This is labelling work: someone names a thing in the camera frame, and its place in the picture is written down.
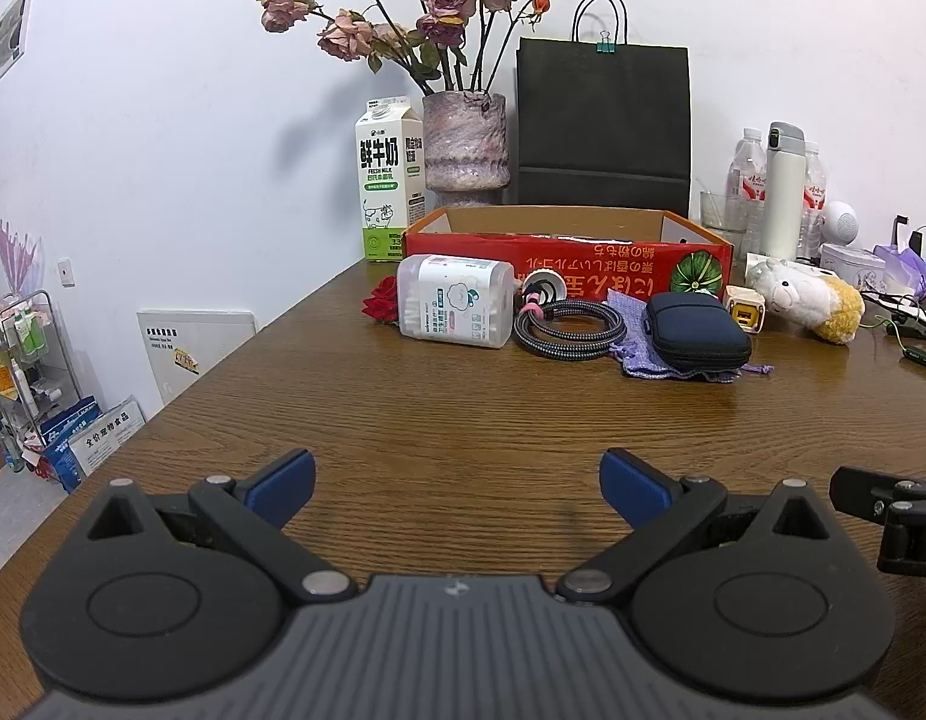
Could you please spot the white thermos flask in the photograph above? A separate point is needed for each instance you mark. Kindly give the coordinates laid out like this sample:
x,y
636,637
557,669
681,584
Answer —
x,y
784,195

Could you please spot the pink marbled vase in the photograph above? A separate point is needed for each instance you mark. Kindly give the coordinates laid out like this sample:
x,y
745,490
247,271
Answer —
x,y
464,150

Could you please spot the navy zip case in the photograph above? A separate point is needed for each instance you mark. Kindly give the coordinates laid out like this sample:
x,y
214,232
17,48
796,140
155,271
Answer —
x,y
695,330

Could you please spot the white yellow charger cube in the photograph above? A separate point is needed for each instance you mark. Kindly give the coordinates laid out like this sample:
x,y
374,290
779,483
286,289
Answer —
x,y
746,311

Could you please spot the clear water bottle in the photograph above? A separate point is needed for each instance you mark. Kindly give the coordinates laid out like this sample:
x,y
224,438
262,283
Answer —
x,y
746,180
814,195

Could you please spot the white wall panel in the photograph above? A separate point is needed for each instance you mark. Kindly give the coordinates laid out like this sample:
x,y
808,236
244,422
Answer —
x,y
200,352

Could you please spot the black stand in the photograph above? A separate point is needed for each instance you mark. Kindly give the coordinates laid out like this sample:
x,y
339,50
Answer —
x,y
904,232

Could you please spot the red fabric rose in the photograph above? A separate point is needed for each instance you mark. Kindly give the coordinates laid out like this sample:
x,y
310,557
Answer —
x,y
380,300

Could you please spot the wall poster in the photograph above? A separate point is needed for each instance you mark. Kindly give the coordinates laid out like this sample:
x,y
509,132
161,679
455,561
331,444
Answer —
x,y
12,30

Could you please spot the white round tape roll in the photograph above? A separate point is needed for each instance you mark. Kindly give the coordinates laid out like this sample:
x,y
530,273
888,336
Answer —
x,y
541,285

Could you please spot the teal binder clip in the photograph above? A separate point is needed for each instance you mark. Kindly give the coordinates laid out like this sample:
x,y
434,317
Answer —
x,y
605,43

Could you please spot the white round tin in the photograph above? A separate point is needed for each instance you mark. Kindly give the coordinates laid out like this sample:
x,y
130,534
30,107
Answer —
x,y
853,264

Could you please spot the red cardboard box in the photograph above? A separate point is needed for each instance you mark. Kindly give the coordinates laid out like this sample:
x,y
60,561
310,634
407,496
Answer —
x,y
583,255

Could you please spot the dried rose bouquet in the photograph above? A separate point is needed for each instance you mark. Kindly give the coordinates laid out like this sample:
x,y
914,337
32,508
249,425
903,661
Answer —
x,y
433,7

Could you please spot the clear cotton swab box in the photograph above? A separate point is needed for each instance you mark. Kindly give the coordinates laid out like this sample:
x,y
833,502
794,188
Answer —
x,y
451,300

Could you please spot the white sheep plush toy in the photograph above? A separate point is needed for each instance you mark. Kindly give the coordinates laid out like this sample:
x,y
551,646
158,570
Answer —
x,y
800,296

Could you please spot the clear glass cup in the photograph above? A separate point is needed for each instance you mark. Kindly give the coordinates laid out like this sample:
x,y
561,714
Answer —
x,y
718,210

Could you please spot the purple gift bag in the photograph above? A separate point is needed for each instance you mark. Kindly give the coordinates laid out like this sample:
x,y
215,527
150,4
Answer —
x,y
904,266

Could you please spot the white wall socket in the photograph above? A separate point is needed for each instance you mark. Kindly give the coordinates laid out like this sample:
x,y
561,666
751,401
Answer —
x,y
66,274

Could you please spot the blue white boxes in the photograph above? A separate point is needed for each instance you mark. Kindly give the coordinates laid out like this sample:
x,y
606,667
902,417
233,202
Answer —
x,y
95,442

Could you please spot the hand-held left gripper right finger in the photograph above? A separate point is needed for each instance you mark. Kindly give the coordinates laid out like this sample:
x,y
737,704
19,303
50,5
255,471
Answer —
x,y
631,481

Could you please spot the purple wall decal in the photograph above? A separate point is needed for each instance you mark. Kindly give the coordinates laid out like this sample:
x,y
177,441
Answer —
x,y
12,251

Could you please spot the black device with green light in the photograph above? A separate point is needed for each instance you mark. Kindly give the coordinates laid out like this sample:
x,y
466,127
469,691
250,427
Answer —
x,y
924,356

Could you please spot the white green milk carton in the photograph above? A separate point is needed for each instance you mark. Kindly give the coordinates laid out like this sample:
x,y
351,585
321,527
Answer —
x,y
384,180

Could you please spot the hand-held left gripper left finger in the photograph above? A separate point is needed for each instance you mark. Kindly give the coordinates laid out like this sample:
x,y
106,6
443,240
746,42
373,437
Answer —
x,y
286,476

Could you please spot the black paper bag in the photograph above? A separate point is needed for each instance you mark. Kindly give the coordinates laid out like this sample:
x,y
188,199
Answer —
x,y
605,127

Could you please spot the wooden desktop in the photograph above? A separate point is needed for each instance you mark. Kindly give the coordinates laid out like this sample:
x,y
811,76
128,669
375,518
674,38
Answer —
x,y
433,420

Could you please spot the white round speaker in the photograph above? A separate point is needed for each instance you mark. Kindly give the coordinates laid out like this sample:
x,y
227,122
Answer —
x,y
840,221

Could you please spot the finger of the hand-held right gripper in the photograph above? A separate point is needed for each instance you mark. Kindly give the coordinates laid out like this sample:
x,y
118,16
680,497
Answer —
x,y
871,493

